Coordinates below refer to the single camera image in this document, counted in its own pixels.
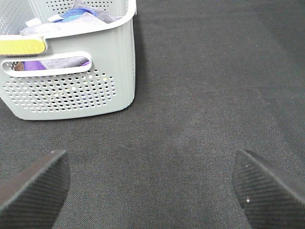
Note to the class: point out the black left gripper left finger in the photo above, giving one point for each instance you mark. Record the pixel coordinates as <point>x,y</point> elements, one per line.
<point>34,198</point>

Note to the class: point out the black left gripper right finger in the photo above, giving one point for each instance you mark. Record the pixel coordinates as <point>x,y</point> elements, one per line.
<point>270,198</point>

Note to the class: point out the grey perforated plastic basket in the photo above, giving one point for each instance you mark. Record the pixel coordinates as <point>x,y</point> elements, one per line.
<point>105,85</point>

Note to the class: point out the purple towel in basket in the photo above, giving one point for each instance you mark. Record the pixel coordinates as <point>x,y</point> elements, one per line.
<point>54,64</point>

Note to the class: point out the grey towel in basket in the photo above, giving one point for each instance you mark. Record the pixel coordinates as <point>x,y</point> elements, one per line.
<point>86,21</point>

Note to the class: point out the blue towel in basket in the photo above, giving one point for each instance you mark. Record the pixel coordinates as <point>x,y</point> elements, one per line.
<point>73,14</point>

